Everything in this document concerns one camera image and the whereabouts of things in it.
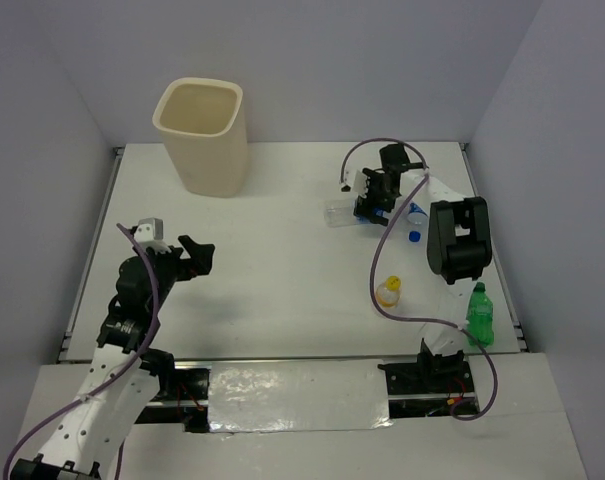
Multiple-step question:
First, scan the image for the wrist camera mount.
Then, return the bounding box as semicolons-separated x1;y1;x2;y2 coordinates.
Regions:
340;168;373;198
132;217;170;254

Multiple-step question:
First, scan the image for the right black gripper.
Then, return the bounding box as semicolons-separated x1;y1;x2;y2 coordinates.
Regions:
355;167;399;227

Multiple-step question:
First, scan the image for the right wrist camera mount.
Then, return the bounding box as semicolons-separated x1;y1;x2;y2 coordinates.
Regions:
340;168;373;198

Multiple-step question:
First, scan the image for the silver reflective sheet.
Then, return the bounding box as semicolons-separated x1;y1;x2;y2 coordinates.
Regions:
208;360;392;433

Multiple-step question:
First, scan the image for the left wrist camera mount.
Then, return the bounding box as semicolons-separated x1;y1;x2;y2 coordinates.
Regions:
132;217;170;254

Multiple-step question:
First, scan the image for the beige plastic bin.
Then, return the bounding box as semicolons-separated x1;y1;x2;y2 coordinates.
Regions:
152;77;249;198

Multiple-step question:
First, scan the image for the green plastic bottle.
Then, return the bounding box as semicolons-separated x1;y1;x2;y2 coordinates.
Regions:
466;282;494;347

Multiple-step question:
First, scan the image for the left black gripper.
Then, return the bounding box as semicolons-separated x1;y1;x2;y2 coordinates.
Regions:
141;235;215;312

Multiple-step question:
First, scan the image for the clear bottle large blue label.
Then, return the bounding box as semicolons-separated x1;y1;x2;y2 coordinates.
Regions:
324;197;371;227

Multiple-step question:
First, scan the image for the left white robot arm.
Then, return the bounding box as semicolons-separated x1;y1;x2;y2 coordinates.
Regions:
2;225;215;479

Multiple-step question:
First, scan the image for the small bottle blue cap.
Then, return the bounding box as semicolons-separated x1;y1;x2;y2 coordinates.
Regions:
406;202;429;244

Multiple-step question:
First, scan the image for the purple cable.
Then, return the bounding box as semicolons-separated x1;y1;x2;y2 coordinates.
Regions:
339;138;501;422
1;223;163;480

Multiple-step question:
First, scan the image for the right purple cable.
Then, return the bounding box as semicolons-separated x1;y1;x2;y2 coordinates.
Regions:
339;138;501;422

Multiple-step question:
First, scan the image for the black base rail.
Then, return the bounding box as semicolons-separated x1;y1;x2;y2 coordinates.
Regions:
137;356;479;434

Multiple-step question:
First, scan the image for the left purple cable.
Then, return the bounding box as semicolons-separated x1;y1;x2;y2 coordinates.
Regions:
1;223;163;480

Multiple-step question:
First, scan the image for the clear bottle yellow cap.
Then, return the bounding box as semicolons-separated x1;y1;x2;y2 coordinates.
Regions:
374;275;402;311

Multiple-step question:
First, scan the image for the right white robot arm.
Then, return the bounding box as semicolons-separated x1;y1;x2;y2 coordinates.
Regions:
340;137;493;391

